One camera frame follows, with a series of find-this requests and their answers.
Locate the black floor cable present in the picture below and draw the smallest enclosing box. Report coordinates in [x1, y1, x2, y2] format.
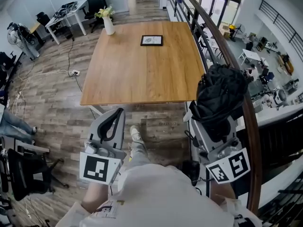
[67, 37, 83, 92]

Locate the person's white shoe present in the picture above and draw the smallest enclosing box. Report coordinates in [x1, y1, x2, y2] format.
[129, 125, 142, 141]

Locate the white office desk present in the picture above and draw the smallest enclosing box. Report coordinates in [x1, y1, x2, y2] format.
[45, 0, 88, 45]

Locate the person's left forearm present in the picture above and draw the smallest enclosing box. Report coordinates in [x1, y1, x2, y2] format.
[81, 181, 112, 214]

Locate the wooden table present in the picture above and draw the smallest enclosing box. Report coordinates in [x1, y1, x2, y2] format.
[80, 21, 206, 106]

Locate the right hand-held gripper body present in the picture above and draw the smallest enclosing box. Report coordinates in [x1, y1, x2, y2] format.
[190, 116, 251, 185]

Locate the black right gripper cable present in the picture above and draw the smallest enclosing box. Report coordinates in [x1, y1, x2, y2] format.
[191, 176, 212, 196]

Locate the black framed picture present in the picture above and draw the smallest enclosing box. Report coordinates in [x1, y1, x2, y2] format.
[140, 35, 164, 47]

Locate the tall black office chair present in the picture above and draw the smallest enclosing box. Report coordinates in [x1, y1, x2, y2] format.
[83, 0, 109, 34]

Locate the pile of black cables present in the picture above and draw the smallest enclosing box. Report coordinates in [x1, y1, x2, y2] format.
[53, 1, 79, 19]

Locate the person's right forearm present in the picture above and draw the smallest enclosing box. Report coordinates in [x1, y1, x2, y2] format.
[209, 180, 237, 206]

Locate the person's white printed shirt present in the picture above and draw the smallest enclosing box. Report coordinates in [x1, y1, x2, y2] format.
[55, 163, 264, 227]

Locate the white floor cable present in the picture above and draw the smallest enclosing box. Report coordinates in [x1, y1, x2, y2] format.
[11, 69, 72, 114]

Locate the wooden handrail black railing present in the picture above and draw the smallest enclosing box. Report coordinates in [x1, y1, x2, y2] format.
[165, 0, 263, 215]

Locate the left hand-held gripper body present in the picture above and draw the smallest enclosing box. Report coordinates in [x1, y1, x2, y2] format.
[79, 133, 127, 186]

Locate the person's grey trouser leg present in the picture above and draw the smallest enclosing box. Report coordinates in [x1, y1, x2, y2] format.
[126, 138, 152, 169]

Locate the white ceramic vase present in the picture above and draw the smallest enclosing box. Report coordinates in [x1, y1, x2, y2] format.
[102, 15, 116, 35]

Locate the black mesh office chair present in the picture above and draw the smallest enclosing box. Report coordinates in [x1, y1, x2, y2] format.
[5, 147, 71, 202]

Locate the standing fan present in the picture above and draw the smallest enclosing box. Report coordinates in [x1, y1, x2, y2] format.
[7, 22, 41, 61]

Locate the small white table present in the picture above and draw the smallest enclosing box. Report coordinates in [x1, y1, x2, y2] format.
[237, 48, 262, 67]

